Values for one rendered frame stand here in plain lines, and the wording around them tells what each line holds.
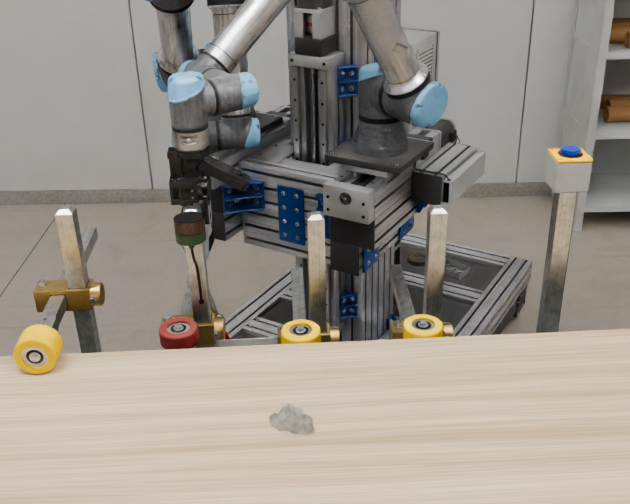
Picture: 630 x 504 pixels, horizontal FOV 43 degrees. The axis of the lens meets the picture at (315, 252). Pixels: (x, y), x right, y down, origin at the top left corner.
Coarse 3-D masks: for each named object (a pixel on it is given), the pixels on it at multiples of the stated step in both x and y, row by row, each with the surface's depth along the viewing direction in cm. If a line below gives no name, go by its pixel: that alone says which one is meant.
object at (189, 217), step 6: (180, 216) 156; (186, 216) 156; (192, 216) 156; (198, 216) 156; (180, 222) 154; (186, 222) 154; (192, 222) 154; (180, 234) 155; (192, 234) 155; (186, 246) 162; (192, 246) 158; (198, 246) 162; (192, 252) 159; (192, 258) 160; (198, 270) 164; (198, 276) 165; (198, 282) 165
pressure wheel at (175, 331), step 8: (168, 320) 166; (176, 320) 166; (184, 320) 166; (192, 320) 166; (160, 328) 163; (168, 328) 164; (176, 328) 163; (184, 328) 164; (192, 328) 163; (160, 336) 162; (168, 336) 160; (176, 336) 160; (184, 336) 160; (192, 336) 162; (168, 344) 161; (176, 344) 161; (184, 344) 161; (192, 344) 162
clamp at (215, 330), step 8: (216, 320) 172; (224, 320) 175; (200, 328) 171; (208, 328) 171; (216, 328) 171; (224, 328) 174; (200, 336) 172; (208, 336) 172; (216, 336) 171; (224, 336) 173; (200, 344) 173; (208, 344) 173
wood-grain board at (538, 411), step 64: (0, 384) 149; (64, 384) 148; (128, 384) 148; (192, 384) 147; (256, 384) 147; (320, 384) 146; (384, 384) 146; (448, 384) 145; (512, 384) 145; (576, 384) 145; (0, 448) 133; (64, 448) 133; (128, 448) 132; (192, 448) 132; (256, 448) 131; (320, 448) 131; (384, 448) 131; (448, 448) 130; (512, 448) 130; (576, 448) 130
